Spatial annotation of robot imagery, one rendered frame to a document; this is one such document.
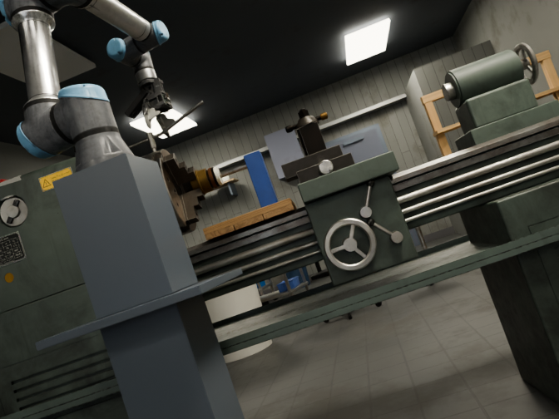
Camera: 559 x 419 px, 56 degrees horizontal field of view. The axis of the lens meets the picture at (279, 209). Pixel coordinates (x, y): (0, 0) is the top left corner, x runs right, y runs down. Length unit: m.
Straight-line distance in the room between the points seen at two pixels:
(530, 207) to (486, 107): 0.39
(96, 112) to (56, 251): 0.55
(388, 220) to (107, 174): 0.81
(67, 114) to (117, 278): 0.44
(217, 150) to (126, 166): 8.15
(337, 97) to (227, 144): 2.09
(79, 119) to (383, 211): 0.88
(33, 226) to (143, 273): 0.63
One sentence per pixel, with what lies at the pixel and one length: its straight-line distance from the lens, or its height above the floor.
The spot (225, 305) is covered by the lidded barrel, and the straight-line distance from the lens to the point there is 4.37.
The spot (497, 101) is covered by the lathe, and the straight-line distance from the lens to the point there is 1.91.
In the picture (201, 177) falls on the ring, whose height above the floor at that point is 1.09.
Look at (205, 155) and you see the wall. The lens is 9.46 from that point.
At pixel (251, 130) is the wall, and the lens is 9.32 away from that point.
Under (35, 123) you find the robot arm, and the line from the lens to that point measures 1.51.
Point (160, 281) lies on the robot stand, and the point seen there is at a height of 0.79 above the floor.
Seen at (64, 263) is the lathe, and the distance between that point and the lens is 1.77.
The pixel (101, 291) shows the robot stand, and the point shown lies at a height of 0.81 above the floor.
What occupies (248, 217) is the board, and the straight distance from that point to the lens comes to 1.68.
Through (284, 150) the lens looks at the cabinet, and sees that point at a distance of 8.91.
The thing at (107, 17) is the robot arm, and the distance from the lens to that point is 1.79.
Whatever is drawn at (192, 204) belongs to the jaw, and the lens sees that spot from 1.85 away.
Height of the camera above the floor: 0.77
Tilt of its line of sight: 4 degrees up
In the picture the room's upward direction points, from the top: 19 degrees counter-clockwise
